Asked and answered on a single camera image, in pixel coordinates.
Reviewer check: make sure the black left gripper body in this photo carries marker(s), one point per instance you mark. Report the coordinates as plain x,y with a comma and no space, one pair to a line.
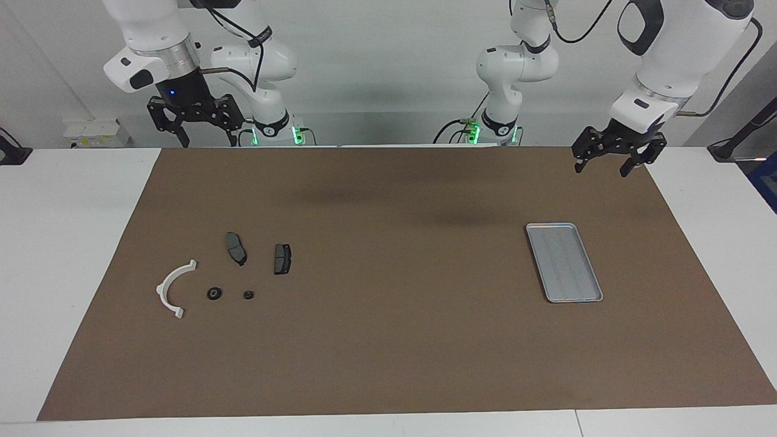
625,136

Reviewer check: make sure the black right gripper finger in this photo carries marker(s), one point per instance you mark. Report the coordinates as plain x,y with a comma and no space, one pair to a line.
234,118
161,115

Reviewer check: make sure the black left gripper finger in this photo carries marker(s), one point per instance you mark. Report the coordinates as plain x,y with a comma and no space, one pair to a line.
586,145
652,150

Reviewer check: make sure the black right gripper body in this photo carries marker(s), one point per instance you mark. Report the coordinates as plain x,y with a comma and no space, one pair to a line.
185,97

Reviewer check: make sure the large black bearing gear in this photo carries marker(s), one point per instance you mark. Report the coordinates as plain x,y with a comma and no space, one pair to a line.
210,295

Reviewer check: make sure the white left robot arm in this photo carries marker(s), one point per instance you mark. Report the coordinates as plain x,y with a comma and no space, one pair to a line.
680,54

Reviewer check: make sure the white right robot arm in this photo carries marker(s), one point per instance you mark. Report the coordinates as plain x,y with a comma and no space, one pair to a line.
267,60

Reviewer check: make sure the grey metal tray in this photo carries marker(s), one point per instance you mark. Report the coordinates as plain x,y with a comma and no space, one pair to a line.
564,264

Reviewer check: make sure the black stand with slanted pole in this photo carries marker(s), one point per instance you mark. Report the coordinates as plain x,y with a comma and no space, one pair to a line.
725,150

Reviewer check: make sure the blue box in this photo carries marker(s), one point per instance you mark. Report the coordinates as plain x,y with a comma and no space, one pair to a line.
766,182

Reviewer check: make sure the dark tapered brake pad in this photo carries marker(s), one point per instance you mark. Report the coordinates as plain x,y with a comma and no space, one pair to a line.
234,246

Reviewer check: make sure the dark rectangular brake pad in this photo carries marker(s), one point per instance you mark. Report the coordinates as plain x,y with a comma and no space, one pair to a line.
282,260

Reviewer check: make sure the black stand with flat base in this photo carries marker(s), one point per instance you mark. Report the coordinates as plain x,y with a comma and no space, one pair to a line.
12,155

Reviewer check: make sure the brown table mat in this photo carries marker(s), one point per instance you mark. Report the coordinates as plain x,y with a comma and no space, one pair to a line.
388,352

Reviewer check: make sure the white wall socket box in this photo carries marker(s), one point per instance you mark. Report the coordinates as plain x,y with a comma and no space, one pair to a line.
94,133

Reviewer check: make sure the white curved plastic bracket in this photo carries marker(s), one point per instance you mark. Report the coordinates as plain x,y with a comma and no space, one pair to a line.
161,292

